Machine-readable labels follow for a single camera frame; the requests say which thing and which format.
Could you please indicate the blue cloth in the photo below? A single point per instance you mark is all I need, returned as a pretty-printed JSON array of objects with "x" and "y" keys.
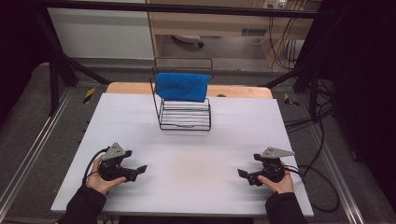
[{"x": 182, "y": 87}]

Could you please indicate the wooden table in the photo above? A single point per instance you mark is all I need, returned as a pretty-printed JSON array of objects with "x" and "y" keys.
[{"x": 130, "y": 88}]

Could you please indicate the black metal crossbar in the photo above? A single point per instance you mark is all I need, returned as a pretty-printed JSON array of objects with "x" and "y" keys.
[{"x": 186, "y": 8}]

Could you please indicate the wooden desk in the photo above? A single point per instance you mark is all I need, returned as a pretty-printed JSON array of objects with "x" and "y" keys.
[{"x": 218, "y": 23}]

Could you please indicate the white power strip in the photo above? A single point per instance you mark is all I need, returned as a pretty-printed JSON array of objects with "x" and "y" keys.
[{"x": 275, "y": 3}]

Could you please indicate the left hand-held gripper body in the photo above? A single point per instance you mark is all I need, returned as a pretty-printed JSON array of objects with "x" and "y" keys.
[{"x": 113, "y": 169}]

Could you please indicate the person's right hand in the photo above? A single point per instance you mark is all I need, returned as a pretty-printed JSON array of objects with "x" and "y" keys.
[{"x": 281, "y": 186}]

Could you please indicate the white chair base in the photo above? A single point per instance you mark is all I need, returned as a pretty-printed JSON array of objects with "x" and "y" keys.
[{"x": 188, "y": 38}]

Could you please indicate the white foam board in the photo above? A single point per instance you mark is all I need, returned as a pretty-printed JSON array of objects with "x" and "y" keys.
[{"x": 193, "y": 149}]

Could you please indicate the person's left hand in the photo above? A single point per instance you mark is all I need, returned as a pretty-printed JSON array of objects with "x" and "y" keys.
[{"x": 99, "y": 185}]

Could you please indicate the white cabinet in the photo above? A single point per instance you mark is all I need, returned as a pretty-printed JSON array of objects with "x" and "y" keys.
[{"x": 99, "y": 34}]

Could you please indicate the aluminium rail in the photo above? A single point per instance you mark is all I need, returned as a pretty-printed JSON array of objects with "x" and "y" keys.
[
  {"x": 339, "y": 183},
  {"x": 34, "y": 149}
]

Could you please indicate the dark curtain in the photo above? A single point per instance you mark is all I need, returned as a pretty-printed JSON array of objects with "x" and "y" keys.
[
  {"x": 367, "y": 77},
  {"x": 18, "y": 56}
]

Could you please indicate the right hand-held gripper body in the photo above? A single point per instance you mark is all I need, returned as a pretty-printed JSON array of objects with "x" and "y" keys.
[{"x": 272, "y": 171}]

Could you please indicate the black metal frame strut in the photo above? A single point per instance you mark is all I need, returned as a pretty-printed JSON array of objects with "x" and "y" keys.
[
  {"x": 313, "y": 87},
  {"x": 54, "y": 81}
]

